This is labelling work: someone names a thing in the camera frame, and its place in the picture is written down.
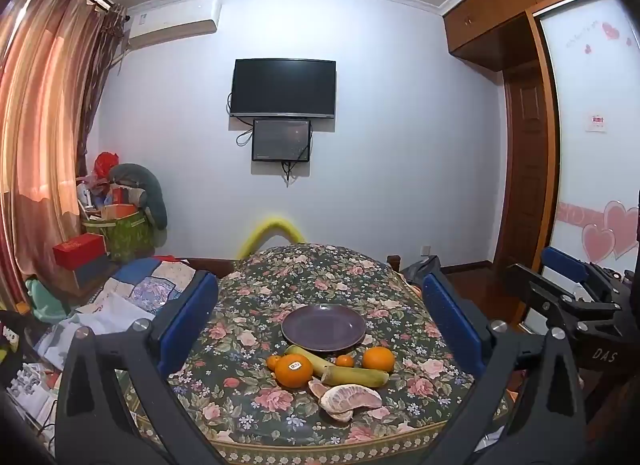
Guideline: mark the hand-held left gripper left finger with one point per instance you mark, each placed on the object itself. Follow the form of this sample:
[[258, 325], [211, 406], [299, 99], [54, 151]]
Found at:
[[187, 325]]

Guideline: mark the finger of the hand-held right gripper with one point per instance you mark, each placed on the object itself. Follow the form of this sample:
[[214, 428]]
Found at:
[[550, 300], [565, 264]]

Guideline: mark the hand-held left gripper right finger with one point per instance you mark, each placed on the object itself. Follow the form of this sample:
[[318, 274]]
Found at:
[[450, 325]]

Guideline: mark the large plain orange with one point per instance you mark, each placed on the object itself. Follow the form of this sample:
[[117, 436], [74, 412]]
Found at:
[[378, 359]]

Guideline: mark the small tangerine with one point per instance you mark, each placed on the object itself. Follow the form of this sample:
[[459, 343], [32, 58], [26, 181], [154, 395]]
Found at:
[[344, 360], [273, 363]]

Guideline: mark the large orange with sticker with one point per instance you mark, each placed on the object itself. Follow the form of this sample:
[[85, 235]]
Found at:
[[293, 371]]

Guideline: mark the large pomelo segment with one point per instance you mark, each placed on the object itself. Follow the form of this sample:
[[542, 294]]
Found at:
[[350, 397]]

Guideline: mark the purple plate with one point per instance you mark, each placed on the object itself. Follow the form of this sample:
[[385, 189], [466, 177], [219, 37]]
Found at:
[[324, 329]]

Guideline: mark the yellow-green banana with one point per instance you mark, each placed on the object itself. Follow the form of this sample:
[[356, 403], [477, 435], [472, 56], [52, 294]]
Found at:
[[312, 359]]

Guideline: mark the small pomelo piece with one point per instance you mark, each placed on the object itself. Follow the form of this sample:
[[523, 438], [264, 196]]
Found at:
[[317, 388], [341, 415]]

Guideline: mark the patchwork quilt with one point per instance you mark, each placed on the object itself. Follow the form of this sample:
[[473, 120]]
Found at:
[[150, 280]]

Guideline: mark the grey backpack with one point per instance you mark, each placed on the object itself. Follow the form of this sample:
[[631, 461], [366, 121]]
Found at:
[[417, 270]]

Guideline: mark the wooden door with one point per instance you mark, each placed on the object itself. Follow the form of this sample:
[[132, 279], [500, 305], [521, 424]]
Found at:
[[527, 170]]

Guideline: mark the green gift bag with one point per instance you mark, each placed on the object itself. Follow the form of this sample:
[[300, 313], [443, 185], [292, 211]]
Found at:
[[127, 237]]

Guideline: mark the blue grey box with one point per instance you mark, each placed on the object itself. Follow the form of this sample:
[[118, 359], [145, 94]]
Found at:
[[92, 272]]

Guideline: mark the yellow hoop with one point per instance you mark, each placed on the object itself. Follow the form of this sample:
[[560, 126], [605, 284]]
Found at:
[[272, 226]]

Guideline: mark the red box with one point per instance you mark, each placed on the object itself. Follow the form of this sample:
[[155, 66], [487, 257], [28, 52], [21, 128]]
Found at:
[[77, 250]]

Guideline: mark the floral blanket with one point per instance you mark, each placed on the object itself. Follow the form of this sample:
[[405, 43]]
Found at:
[[320, 275]]

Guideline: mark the grey plush pillow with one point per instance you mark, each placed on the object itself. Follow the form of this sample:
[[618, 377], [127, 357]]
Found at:
[[150, 190]]

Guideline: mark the red white sticker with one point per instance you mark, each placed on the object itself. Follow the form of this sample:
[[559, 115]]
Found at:
[[597, 123]]

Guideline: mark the teal cloth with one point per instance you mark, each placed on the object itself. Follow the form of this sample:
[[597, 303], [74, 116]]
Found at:
[[45, 297]]

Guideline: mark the white power strip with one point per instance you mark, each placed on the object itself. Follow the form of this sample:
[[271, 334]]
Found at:
[[9, 337]]

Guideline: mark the red bag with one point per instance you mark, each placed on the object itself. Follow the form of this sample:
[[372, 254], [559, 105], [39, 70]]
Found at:
[[106, 164]]

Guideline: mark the white heart-print sliding door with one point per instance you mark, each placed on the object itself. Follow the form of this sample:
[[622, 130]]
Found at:
[[590, 70]]

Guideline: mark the small black monitor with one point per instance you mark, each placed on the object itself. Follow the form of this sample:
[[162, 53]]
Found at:
[[281, 140]]

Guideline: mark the peach curtain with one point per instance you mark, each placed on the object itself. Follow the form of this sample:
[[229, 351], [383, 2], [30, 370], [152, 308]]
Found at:
[[45, 120]]

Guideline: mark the brown patterned curtain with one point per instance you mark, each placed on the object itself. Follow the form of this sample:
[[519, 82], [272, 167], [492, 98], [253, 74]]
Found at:
[[102, 75]]

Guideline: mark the wooden overhead cabinet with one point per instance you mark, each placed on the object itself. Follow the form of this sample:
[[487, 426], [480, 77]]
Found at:
[[500, 0]]

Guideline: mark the white air conditioner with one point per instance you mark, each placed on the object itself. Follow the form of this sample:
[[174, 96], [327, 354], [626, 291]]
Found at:
[[172, 22]]

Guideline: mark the wall outlet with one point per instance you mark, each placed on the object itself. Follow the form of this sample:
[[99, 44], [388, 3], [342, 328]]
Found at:
[[426, 250]]

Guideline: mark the black wall television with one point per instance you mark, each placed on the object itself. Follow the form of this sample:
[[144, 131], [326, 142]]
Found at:
[[282, 88]]

